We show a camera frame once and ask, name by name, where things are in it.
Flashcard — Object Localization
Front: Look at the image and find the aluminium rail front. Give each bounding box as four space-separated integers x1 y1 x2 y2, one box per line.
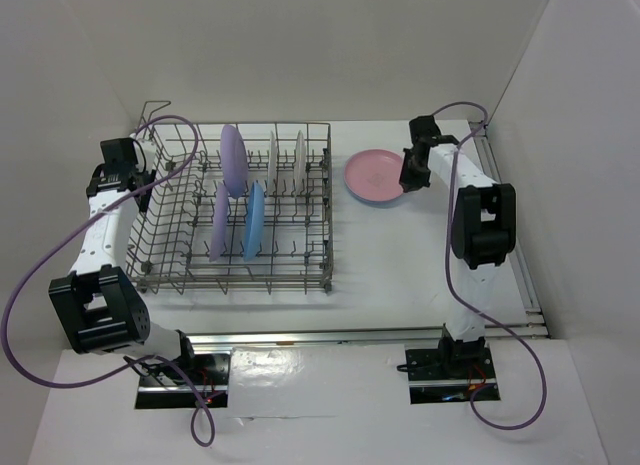
189 327 441 349

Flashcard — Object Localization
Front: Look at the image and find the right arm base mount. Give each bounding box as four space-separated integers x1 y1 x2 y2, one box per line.
396 348 500 405

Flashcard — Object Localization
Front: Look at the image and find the large purple plate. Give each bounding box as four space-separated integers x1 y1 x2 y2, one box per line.
220 124 248 198

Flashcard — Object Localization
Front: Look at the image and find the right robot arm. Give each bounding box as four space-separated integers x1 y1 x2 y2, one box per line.
399 115 516 377

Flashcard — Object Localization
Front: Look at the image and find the pink plate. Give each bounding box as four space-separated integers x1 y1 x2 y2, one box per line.
343 149 403 200

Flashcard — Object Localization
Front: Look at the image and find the grey wire dish rack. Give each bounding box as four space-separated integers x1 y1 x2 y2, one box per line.
127 121 334 294

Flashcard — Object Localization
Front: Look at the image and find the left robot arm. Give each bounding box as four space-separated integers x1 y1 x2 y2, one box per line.
48 137 198 384

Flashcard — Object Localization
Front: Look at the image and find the white plate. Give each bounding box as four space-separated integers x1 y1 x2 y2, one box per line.
266 131 278 197
294 131 307 196

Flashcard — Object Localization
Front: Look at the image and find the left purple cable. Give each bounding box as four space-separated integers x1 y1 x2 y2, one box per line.
0 113 217 448

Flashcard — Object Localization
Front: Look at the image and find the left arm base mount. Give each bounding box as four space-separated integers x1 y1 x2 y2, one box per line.
135 351 231 410

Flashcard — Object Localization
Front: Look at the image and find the small purple plate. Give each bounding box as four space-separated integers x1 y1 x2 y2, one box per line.
209 182 230 263

